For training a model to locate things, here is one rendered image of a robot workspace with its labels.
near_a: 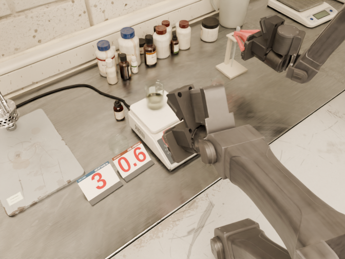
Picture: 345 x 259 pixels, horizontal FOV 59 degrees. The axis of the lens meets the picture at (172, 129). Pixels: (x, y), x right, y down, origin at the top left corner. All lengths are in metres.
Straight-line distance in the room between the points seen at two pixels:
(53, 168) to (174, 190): 0.32
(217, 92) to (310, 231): 0.26
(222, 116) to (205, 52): 0.71
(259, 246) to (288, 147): 0.46
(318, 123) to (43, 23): 0.90
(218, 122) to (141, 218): 0.34
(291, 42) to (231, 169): 0.53
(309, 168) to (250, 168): 0.50
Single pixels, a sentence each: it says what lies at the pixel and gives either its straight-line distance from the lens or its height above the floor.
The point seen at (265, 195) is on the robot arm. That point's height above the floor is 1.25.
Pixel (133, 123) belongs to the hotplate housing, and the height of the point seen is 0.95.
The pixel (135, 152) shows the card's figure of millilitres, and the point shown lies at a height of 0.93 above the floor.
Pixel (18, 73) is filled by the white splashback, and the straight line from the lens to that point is 1.08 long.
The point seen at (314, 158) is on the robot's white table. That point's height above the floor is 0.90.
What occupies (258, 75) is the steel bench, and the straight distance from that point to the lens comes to 1.12.
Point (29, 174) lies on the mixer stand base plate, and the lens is 0.87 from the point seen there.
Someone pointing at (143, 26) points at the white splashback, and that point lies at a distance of 1.21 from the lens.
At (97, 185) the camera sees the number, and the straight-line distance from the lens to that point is 0.78.
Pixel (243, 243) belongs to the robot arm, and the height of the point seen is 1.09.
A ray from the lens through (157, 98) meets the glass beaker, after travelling 0.79.
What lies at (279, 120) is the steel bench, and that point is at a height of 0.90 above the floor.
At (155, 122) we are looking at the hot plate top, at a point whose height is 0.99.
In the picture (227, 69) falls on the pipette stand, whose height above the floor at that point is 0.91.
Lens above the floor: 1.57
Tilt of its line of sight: 48 degrees down
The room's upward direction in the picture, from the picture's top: straight up
